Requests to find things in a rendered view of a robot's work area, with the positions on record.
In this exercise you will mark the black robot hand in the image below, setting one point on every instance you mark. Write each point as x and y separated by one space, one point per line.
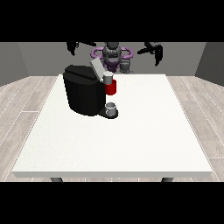
158 51
72 46

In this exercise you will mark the pale grey machine lid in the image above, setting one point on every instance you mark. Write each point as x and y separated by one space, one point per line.
97 67

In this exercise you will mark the small grey coffee pod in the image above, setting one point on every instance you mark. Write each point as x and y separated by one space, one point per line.
108 78

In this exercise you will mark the black coffee machine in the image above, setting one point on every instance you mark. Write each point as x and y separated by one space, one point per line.
83 93

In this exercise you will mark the red pod holder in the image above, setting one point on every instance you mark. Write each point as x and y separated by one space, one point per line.
110 88

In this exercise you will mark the grey robot trunk purple rings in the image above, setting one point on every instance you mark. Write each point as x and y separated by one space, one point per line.
112 57

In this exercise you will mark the small grey cup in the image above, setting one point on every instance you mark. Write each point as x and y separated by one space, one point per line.
110 109

